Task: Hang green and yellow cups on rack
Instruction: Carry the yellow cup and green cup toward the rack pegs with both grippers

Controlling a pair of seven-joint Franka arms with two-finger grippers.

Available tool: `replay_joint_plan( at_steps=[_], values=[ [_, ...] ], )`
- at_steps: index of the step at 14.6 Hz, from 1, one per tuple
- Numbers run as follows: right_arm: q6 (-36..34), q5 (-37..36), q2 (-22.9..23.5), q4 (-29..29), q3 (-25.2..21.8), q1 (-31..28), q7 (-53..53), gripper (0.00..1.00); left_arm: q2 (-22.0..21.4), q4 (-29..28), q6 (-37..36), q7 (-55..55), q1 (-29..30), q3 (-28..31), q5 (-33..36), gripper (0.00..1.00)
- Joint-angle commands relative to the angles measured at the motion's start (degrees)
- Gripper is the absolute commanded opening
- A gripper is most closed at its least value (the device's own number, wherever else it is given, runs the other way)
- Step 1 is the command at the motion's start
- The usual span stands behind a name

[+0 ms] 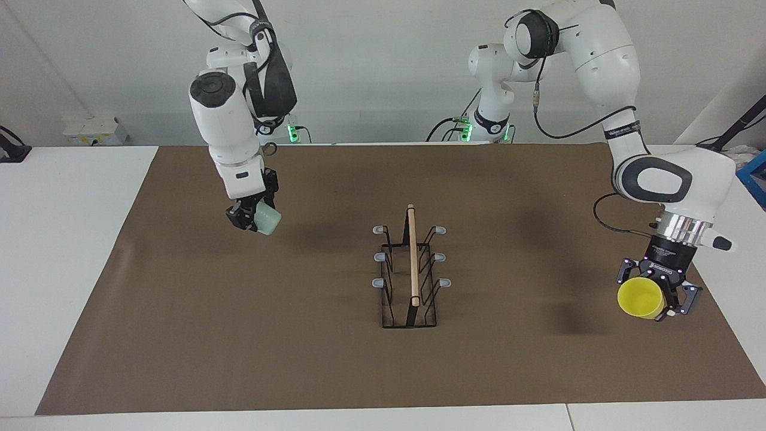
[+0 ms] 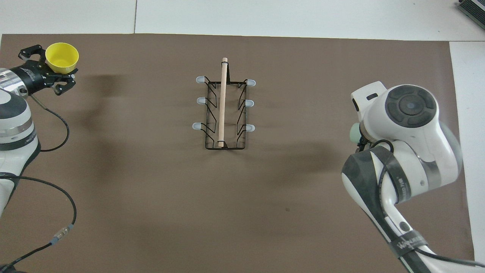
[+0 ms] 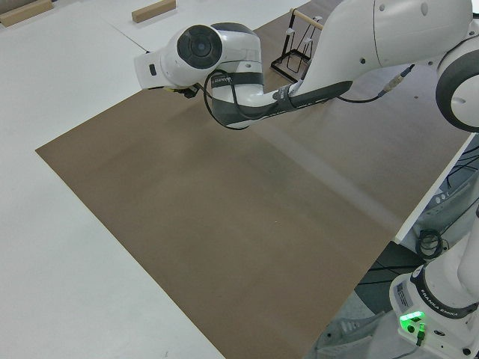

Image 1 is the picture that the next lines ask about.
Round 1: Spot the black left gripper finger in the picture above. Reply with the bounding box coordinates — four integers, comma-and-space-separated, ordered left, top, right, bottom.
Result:
660, 278, 703, 323
616, 258, 645, 286

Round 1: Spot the black base cable bundle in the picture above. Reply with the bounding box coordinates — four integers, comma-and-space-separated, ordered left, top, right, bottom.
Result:
426, 90, 482, 143

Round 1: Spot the black wire cup rack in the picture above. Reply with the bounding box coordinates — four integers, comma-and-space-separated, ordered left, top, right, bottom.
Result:
372, 204, 452, 329

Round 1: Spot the blue box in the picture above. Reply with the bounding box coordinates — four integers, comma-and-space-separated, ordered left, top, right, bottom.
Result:
737, 150, 766, 208

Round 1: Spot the black clamp mount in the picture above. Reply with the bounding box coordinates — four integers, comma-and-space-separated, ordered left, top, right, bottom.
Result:
0, 126, 32, 163

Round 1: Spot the pale green plastic cup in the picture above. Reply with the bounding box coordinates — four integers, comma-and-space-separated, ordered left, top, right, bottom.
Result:
251, 201, 282, 235

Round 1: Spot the white power socket box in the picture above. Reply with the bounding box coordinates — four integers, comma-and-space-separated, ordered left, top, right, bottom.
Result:
63, 116, 129, 146

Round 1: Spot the yellow plastic cup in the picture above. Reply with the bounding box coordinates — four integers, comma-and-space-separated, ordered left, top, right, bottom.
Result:
617, 277, 666, 320

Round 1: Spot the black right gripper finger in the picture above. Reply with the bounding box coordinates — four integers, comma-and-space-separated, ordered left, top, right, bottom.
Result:
225, 202, 256, 232

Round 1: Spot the brown table mat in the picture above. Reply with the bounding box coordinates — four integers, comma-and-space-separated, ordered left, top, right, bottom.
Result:
35, 144, 766, 416

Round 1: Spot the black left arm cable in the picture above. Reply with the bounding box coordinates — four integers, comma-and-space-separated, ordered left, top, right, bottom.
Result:
506, 9, 660, 235

